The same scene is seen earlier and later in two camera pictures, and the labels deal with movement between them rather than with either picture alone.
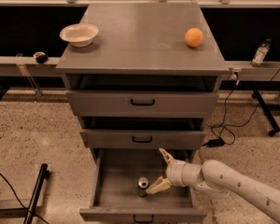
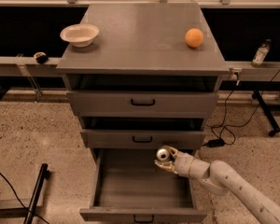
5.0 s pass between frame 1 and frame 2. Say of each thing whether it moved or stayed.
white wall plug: stayed
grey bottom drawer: stayed
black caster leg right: stayed
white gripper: moved
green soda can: moved
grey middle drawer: stayed
